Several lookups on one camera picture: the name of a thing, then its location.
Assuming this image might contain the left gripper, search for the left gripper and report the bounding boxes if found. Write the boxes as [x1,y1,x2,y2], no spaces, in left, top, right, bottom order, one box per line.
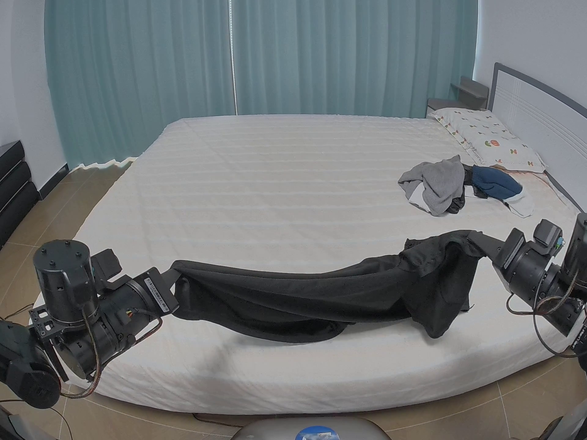
[96,268,180,354]

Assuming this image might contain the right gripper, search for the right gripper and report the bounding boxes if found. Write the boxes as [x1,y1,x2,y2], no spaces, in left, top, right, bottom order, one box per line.
[493,228,562,309]

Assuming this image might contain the black T-shirt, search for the black T-shirt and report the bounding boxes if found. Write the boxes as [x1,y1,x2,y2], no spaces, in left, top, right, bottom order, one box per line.
[170,229,493,343]

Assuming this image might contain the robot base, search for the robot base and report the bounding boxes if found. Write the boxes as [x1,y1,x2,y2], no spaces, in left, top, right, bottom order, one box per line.
[229,419,390,440]

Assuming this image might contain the bed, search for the bed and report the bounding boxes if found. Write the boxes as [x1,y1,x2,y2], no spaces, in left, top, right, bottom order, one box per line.
[34,62,587,418]

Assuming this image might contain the white knit garment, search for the white knit garment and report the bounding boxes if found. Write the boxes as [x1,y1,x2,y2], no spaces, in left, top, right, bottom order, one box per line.
[502,193,535,218]

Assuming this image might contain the dark blue garment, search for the dark blue garment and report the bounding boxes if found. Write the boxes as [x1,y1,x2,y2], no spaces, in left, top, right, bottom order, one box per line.
[471,165,523,200]

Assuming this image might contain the black garment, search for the black garment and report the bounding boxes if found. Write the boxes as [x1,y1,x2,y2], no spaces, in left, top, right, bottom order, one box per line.
[447,164,489,215]

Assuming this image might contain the grey garment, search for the grey garment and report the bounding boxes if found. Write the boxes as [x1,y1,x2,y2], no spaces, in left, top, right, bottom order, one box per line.
[397,155,466,216]

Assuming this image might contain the white printed pillow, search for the white printed pillow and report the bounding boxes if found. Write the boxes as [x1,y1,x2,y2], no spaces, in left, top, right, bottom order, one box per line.
[433,107,548,173]

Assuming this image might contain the black chest of drawers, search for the black chest of drawers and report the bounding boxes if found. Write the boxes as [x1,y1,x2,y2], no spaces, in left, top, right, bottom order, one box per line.
[0,140,38,248]

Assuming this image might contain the grey bedside table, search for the grey bedside table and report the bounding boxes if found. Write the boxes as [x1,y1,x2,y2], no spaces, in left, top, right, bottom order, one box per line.
[426,76,489,118]

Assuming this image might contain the blue-green curtain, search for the blue-green curtain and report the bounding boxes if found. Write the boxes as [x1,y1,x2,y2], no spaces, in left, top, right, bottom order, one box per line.
[231,0,478,119]
[43,0,235,169]

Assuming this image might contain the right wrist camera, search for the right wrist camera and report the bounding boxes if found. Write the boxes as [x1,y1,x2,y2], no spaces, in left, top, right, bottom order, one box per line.
[533,219,564,256]

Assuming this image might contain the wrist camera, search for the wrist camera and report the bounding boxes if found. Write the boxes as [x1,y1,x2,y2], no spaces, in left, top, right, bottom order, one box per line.
[533,219,564,256]
[91,249,134,292]

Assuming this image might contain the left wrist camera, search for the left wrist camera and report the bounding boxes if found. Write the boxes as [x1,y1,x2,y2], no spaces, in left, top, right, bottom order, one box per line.
[91,249,134,292]

